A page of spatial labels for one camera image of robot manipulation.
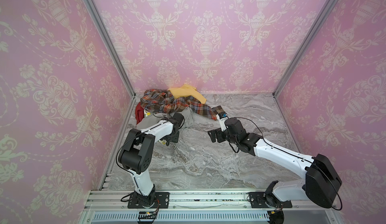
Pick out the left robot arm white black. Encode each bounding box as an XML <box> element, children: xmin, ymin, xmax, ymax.
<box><xmin>115</xmin><ymin>113</ymin><xmax>185</xmax><ymax>208</ymax></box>

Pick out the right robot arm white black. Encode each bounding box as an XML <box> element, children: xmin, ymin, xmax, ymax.
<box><xmin>208</xmin><ymin>117</ymin><xmax>343</xmax><ymax>209</ymax></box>

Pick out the yellow cloth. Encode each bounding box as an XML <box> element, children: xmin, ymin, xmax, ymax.
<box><xmin>168</xmin><ymin>84</ymin><xmax>207</xmax><ymax>104</ymax></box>

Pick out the plaid red green cloth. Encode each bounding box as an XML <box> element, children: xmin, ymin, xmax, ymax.
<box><xmin>140</xmin><ymin>89</ymin><xmax>225</xmax><ymax>120</ymax></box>

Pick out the dark red cloth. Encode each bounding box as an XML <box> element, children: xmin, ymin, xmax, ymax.
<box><xmin>134</xmin><ymin>102</ymin><xmax>145</xmax><ymax>124</ymax></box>

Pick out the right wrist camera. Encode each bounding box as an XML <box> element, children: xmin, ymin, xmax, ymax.
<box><xmin>216</xmin><ymin>111</ymin><xmax>229</xmax><ymax>132</ymax></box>

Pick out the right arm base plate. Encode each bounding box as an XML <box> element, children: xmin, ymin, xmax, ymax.
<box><xmin>247</xmin><ymin>192</ymin><xmax>293</xmax><ymax>210</ymax></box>

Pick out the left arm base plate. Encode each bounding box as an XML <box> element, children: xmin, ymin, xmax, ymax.
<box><xmin>127</xmin><ymin>192</ymin><xmax>170</xmax><ymax>209</ymax></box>

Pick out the aluminium front rail frame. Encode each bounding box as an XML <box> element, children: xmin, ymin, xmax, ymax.
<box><xmin>84</xmin><ymin>189</ymin><xmax>322</xmax><ymax>211</ymax></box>

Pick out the vented metal cable tray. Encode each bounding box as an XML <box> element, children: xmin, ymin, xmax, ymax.
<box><xmin>87</xmin><ymin>210</ymin><xmax>269</xmax><ymax>224</ymax></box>

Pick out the left corner aluminium post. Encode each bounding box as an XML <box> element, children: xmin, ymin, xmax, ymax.
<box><xmin>73</xmin><ymin>0</ymin><xmax>136</xmax><ymax>97</ymax></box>

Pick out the corner aluminium post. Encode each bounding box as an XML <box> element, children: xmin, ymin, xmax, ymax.
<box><xmin>73</xmin><ymin>0</ymin><xmax>136</xmax><ymax>97</ymax></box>
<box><xmin>272</xmin><ymin>0</ymin><xmax>349</xmax><ymax>97</ymax></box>

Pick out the right corner aluminium post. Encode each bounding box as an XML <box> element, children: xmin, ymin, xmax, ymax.
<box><xmin>272</xmin><ymin>0</ymin><xmax>349</xmax><ymax>97</ymax></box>

